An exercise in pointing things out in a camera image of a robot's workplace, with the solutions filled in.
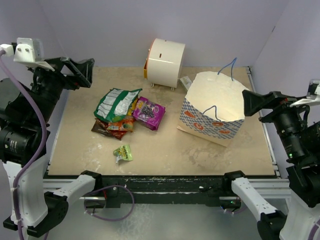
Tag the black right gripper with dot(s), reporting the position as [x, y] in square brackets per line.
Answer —
[253, 101]

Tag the purple Lot 100 gummy bag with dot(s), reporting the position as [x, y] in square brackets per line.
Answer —
[148, 113]

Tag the white round cabinet orange front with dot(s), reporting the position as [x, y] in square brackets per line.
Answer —
[164, 62]

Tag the brown Kettle chips bag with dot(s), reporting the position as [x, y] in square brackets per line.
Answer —
[100, 127]

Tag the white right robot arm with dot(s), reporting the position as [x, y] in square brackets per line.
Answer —
[301, 143]

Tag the green snack bag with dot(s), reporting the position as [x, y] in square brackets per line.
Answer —
[114, 106]

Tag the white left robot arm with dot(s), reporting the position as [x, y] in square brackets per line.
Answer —
[24, 120]

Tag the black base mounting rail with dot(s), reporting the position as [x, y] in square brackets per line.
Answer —
[210, 190]

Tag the small green white box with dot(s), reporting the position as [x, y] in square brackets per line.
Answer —
[185, 82]

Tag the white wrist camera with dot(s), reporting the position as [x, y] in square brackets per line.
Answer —
[28, 52]
[312, 97]

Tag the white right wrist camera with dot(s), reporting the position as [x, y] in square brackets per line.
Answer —
[312, 97]

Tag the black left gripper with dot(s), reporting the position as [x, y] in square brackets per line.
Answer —
[82, 71]

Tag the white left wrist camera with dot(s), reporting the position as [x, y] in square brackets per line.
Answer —
[28, 52]

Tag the orange candy bag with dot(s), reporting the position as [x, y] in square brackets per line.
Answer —
[126, 125]

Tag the yellow M&M candy bag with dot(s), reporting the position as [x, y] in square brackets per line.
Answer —
[132, 107]

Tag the aluminium frame rail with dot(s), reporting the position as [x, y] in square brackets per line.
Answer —
[267, 188]

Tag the light green Himalaya candy packet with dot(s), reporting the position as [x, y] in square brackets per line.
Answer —
[123, 153]

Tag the blue checkered paper bag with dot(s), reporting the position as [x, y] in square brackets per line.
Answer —
[213, 107]

